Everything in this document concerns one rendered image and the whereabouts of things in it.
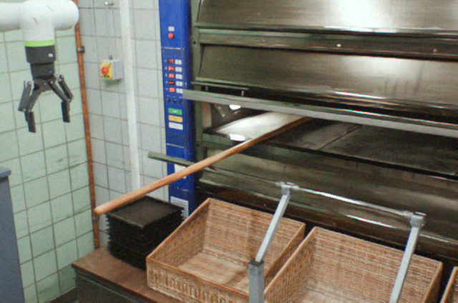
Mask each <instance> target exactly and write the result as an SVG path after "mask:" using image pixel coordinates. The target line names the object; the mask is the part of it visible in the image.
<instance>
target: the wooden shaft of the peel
mask: <svg viewBox="0 0 458 303"><path fill-rule="evenodd" d="M313 118H314V117H307V116H304V117H301V118H298V119H297V120H294V121H292V122H291V123H288V124H286V125H283V126H281V127H279V128H276V129H274V130H271V131H269V132H267V133H263V134H262V135H261V136H258V137H256V138H254V139H251V140H249V141H246V142H244V143H241V144H239V145H237V146H236V147H234V148H231V149H229V150H226V151H224V152H221V153H218V154H217V155H214V156H212V157H210V158H208V159H206V160H203V161H201V162H199V163H196V164H194V165H191V166H189V167H187V168H183V169H182V170H181V171H178V172H176V173H173V174H171V175H169V176H166V177H164V178H161V179H159V180H157V181H156V182H154V183H151V184H148V185H146V186H143V187H141V188H139V189H136V190H134V191H131V192H130V193H128V194H126V195H123V196H121V197H119V198H116V199H114V200H111V201H109V202H106V203H105V204H103V205H101V206H98V207H96V208H95V209H94V212H95V214H96V216H101V215H102V214H103V213H106V212H109V211H111V210H113V209H115V208H119V207H120V206H123V205H125V204H126V203H129V202H130V201H133V200H135V199H137V198H140V197H142V196H145V195H147V194H148V193H150V192H153V191H155V190H157V189H158V188H162V187H164V186H166V185H169V184H171V183H174V182H175V181H176V180H179V179H181V178H183V177H185V176H188V175H190V174H192V173H196V172H198V171H199V170H200V169H202V168H205V167H208V166H209V165H212V164H214V163H217V162H218V161H221V160H224V159H226V158H227V157H228V156H232V155H234V154H236V153H239V152H240V151H243V150H245V149H248V148H250V147H252V145H255V144H258V143H260V142H262V141H264V140H267V139H269V138H271V137H274V136H276V135H278V134H279V133H282V132H284V131H286V130H289V129H291V128H294V127H295V126H297V125H301V124H303V123H304V122H305V121H307V120H310V119H313Z"/></svg>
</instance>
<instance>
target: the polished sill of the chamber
mask: <svg viewBox="0 0 458 303"><path fill-rule="evenodd" d="M251 139H252V138H245V137H241V136H236V135H233V134H227V133H220V132H215V131H211V130H210V131H207V132H204V133H203V140H204V141H208V142H212V143H220V144H223V145H231V147H236V146H237V145H239V144H241V143H244V142H246V141H249V140H251ZM247 150H254V151H258V152H262V153H270V154H274V155H281V156H285V157H289V158H292V159H296V160H304V161H308V162H313V163H320V164H324V165H331V166H336V167H340V168H347V170H354V171H358V172H362V173H370V174H374V175H382V176H386V177H390V178H397V179H398V180H402V181H409V182H413V183H420V184H424V185H428V186H436V187H441V188H448V190H453V191H458V175H451V174H446V173H438V172H434V171H430V170H422V169H416V168H413V167H408V166H404V165H396V164H391V163H383V162H379V161H374V160H366V159H362V158H358V157H353V156H349V155H341V154H337V153H329V152H324V151H320V150H312V149H308V148H300V147H295V146H294V145H286V144H283V143H274V142H270V141H266V140H264V141H262V142H260V143H258V144H255V145H252V147H250V148H248V149H247Z"/></svg>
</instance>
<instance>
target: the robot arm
mask: <svg viewBox="0 0 458 303"><path fill-rule="evenodd" d="M78 18H79V12H78V9H77V6H76V4H75V3H74V2H73V1H70V0H28V1H25V2H24V3H17V4H7V3H0V32H7V31H12V30H19V29H21V31H22V35H23V39H24V50H25V57H26V62H28V63H31V64H30V70H31V75H32V81H24V89H23V92H22V95H21V99H20V103H19V108H18V111H19V112H23V113H24V117H25V121H26V122H28V127H29V132H31V133H35V132H36V127H35V121H34V112H32V111H31V110H32V108H33V106H34V104H35V102H36V99H38V97H39V96H40V94H41V93H42V92H46V91H53V92H54V93H55V94H56V95H57V96H58V97H60V98H61V99H62V101H63V102H61V105H62V117H63V122H67V123H71V120H70V113H69V112H70V110H71V108H70V103H72V100H73V99H74V95H73V94H72V92H71V90H69V88H68V86H67V84H66V82H65V81H64V75H63V74H56V75H55V66H54V62H55V61H56V60H57V56H56V49H55V41H54V31H56V30H67V29H71V28H72V27H74V26H75V25H76V23H77V22H78ZM56 81H57V82H58V84H59V85H60V87H61V88H62V91H63V92H64V93H63V92H62V91H61V90H60V89H58V87H57V85H56V84H55V82H56ZM33 86H34V87H33ZM31 87H33V90H31ZM37 90H38V91H37ZM31 92H32V94H31ZM30 94H31V96H30Z"/></svg>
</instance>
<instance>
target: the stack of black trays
mask: <svg viewBox="0 0 458 303"><path fill-rule="evenodd" d="M182 210H185V208H183V207H181V206H177V204H174V203H171V202H168V201H164V200H162V199H159V198H155V197H152V196H148V195H145V196H143V197H140V198H137V199H135V200H133V201H130V202H129V203H126V204H125V205H123V206H120V207H119V208H115V209H113V210H111V211H109V212H106V213H105V214H106V216H105V218H108V220H106V221H107V222H109V223H108V224H107V226H108V227H109V228H108V229H106V230H105V231H108V232H109V233H107V235H109V237H108V239H109V240H110V241H108V244H110V245H109V246H107V247H109V248H110V250H109V252H111V253H112V255H115V256H118V257H119V258H121V259H124V260H125V261H126V262H129V263H131V264H133V265H135V266H137V267H139V268H141V269H144V270H146V269H147V265H146V257H147V256H148V255H149V254H151V253H152V252H153V251H154V250H155V248H157V247H158V246H159V244H161V243H162V242H163V241H164V240H165V239H166V238H167V237H168V236H169V235H170V234H171V233H173V232H174V231H175V230H176V229H177V228H178V226H179V225H180V224H181V223H182V222H183V221H185V220H182V218H184V217H185V216H182V215H180V214H181V213H183V212H182Z"/></svg>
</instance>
